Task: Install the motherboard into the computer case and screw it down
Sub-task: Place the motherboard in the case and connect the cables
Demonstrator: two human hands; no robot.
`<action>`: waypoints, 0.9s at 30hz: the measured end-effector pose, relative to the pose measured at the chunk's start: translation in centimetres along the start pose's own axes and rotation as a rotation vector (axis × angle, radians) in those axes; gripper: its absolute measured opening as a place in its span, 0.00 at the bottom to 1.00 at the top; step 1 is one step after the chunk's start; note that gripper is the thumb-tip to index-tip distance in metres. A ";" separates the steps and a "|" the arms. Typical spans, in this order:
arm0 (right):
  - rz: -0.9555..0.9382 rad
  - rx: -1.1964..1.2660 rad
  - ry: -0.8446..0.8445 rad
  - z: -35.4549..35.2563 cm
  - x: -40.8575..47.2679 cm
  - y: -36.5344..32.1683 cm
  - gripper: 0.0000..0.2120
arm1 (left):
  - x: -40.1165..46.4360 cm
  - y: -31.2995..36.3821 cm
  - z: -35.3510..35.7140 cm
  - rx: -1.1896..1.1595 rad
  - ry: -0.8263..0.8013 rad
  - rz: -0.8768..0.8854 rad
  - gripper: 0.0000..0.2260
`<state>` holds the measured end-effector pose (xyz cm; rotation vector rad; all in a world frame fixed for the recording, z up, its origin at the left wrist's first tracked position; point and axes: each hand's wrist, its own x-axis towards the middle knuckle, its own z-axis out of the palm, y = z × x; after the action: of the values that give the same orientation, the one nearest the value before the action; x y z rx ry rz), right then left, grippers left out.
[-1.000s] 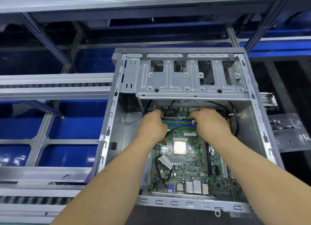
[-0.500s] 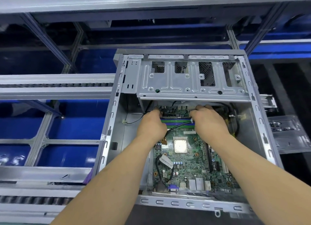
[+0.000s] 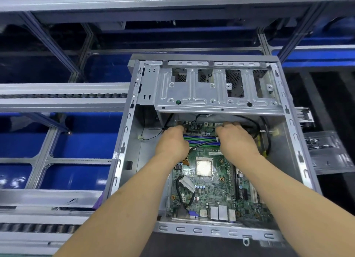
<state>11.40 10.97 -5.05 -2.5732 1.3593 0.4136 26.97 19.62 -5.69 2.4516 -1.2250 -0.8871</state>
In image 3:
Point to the person's left hand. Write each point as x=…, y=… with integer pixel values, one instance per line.
x=172, y=144

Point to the person's right hand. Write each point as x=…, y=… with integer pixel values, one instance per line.
x=237, y=142

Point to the silver square CPU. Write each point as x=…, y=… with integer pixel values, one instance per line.
x=203, y=166

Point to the grey metal computer case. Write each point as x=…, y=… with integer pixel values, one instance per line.
x=144, y=109

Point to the green motherboard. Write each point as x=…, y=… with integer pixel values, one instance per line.
x=216, y=196

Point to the person's left forearm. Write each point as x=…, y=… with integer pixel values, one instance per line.
x=111, y=209

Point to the person's right forearm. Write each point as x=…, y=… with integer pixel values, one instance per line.
x=299, y=207

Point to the black CPU cooler fan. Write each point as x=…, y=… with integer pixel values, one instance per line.
x=304, y=116

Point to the clear plastic screw tray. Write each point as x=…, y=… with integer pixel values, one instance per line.
x=330, y=151

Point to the grey flat metal rail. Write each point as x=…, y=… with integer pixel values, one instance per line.
x=61, y=97

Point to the grey roller conveyor rail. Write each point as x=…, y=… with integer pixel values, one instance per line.
x=39, y=215

